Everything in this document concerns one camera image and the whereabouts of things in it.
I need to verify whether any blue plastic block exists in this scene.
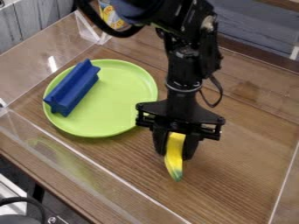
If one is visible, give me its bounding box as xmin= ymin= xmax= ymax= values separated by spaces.
xmin=43 ymin=59 xmax=101 ymax=117

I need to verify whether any black cable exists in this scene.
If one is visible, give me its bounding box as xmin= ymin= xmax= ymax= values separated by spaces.
xmin=0 ymin=196 xmax=47 ymax=224

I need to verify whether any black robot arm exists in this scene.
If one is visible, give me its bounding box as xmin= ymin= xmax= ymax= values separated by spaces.
xmin=75 ymin=0 xmax=226 ymax=160

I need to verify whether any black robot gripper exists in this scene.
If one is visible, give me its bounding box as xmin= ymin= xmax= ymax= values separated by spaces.
xmin=135 ymin=100 xmax=226 ymax=160

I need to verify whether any clear acrylic enclosure wall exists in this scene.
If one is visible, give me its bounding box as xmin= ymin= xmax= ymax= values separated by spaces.
xmin=0 ymin=17 xmax=299 ymax=224

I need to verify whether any yellow labelled can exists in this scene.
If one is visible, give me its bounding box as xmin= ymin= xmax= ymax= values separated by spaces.
xmin=98 ymin=0 xmax=131 ymax=32

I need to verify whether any green round plate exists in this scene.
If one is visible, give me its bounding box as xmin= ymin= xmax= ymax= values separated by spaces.
xmin=42 ymin=59 xmax=158 ymax=138

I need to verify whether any yellow toy banana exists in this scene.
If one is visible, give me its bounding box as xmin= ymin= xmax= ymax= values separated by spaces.
xmin=165 ymin=132 xmax=186 ymax=181

